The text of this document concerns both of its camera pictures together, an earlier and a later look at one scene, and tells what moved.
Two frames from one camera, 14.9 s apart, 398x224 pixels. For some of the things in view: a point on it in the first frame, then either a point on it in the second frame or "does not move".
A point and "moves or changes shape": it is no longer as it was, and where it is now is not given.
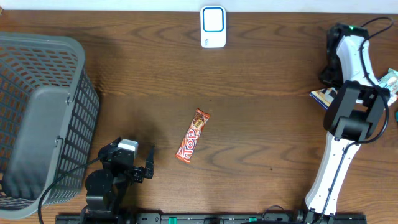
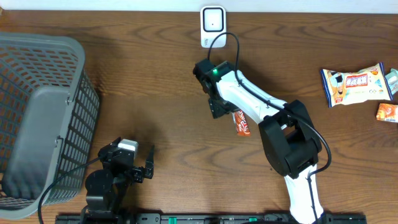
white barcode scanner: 213,31 does not move
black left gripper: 138,173 does not move
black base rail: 134,218 does not move
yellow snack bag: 324,97 moves or changes shape
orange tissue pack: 393,98 -> 388,112
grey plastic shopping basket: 49,111 does not move
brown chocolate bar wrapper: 192,136 -> 242,128
